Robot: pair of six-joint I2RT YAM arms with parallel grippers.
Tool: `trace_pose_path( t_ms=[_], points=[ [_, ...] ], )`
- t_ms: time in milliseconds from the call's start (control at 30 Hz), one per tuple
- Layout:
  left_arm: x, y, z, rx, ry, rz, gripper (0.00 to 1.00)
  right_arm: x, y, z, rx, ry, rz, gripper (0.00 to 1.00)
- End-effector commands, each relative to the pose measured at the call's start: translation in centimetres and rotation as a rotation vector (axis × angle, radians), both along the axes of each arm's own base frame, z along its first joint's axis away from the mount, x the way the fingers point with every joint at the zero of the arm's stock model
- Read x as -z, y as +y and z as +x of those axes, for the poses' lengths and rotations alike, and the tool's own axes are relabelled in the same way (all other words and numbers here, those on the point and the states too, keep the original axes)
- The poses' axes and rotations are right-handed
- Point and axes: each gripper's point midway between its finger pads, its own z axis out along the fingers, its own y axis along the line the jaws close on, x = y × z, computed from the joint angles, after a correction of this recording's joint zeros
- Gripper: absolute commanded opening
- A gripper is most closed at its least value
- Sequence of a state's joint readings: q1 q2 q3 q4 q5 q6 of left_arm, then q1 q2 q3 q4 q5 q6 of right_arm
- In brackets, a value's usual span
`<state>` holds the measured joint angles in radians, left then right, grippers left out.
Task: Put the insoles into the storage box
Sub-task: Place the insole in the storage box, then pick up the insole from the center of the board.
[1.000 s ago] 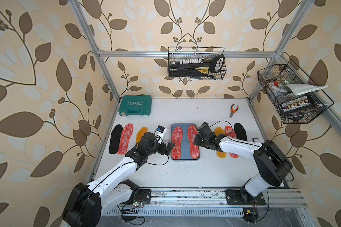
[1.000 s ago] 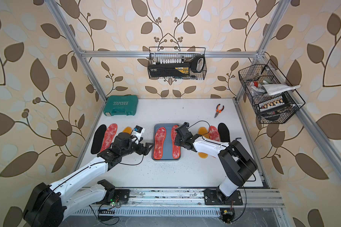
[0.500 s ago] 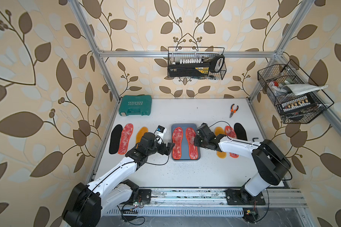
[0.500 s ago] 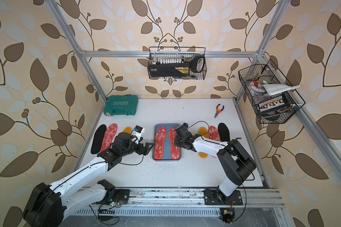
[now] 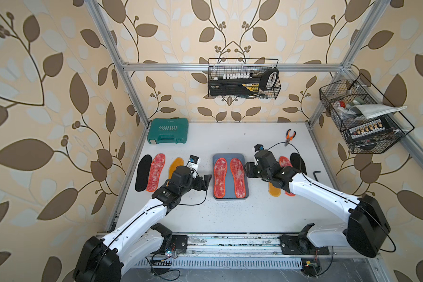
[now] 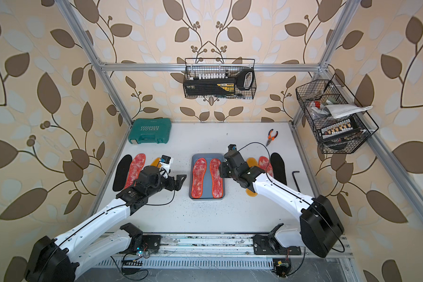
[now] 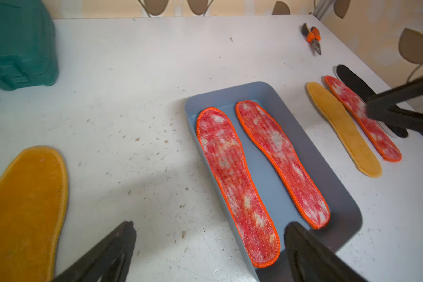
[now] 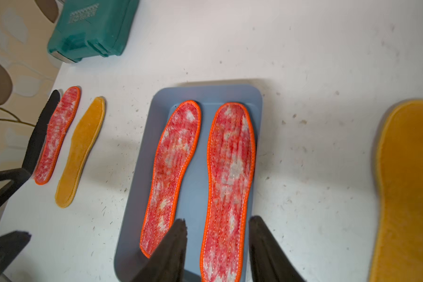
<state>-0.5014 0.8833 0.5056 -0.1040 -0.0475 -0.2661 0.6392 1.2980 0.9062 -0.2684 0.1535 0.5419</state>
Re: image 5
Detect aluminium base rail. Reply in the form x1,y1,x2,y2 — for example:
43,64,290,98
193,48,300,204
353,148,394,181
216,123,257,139
87,232,381,270

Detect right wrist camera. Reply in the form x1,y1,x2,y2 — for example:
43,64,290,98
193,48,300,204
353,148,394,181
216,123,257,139
254,144,264,152

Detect black insole right side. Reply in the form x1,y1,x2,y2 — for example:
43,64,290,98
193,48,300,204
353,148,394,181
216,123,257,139
290,153,307,175

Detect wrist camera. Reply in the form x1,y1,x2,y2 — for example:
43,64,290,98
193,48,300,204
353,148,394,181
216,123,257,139
186,155,200,171
254,144,264,152

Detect white paper in basket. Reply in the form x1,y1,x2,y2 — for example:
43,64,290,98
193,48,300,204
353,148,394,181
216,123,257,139
350,104,407,119

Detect yellow insole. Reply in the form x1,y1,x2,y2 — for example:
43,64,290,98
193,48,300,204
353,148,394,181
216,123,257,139
269,183,282,197
168,157,184,179

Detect black wire basket back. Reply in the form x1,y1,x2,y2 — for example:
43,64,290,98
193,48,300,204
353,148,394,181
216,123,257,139
208,57,281,99

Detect black hex key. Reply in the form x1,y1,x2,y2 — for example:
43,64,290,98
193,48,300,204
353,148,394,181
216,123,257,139
313,170,321,181

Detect black insole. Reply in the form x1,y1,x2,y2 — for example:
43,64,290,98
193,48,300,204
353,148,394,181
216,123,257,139
290,153,307,175
135,155,152,192

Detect red insole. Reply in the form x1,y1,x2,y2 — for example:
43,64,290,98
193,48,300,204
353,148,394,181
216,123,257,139
146,153,166,192
278,156,295,197
214,158,227,199
230,159,246,199

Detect green plastic tool case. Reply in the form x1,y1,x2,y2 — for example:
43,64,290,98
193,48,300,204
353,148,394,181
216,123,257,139
147,118,189,145

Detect black wire basket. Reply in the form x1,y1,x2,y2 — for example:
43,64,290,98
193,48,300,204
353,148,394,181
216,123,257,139
320,74,415,154
208,57,281,99

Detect orange handled pliers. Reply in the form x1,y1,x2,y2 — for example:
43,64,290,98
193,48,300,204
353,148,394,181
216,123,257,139
284,129,296,146

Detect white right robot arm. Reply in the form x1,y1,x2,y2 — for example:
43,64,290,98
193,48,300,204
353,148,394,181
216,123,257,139
244,150,391,258

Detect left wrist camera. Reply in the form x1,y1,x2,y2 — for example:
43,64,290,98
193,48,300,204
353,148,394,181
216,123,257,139
186,155,200,171

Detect black wire basket right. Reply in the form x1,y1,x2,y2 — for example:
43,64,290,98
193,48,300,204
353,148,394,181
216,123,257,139
320,74,415,154

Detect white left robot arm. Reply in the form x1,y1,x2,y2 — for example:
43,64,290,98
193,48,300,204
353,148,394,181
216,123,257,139
72,166,212,282

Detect blue-grey storage box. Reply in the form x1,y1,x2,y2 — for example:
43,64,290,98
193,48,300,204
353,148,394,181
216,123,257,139
212,153,249,200

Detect black insole left side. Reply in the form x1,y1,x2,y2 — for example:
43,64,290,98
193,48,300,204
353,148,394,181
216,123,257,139
135,155,152,192

